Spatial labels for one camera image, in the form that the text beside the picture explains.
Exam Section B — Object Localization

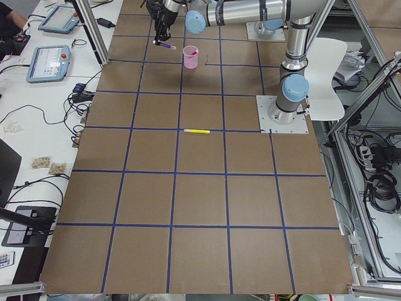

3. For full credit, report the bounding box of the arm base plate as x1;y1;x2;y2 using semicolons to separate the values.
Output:
256;95;309;134
246;19;285;43

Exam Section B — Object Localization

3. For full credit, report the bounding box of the purple pen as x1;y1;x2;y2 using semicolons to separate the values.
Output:
153;40;177;50

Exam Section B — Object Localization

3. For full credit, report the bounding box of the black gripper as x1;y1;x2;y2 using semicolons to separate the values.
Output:
147;0;171;44

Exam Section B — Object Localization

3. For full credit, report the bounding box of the remote control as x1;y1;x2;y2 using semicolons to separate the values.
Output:
0;251;15;268

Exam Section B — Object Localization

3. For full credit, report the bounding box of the blue teach pendant near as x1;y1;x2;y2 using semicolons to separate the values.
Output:
26;45;71;83

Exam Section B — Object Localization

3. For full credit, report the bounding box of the blue teach pendant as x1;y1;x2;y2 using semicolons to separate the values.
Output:
26;45;71;83
38;5;80;34

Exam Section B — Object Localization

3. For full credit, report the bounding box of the yellow pen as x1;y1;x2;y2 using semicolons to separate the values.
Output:
183;129;210;134

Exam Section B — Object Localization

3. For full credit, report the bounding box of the white chair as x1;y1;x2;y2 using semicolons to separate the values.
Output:
305;38;347;121

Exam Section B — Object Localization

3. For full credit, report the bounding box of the blue teach pendant far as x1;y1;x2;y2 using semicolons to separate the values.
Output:
38;5;80;34

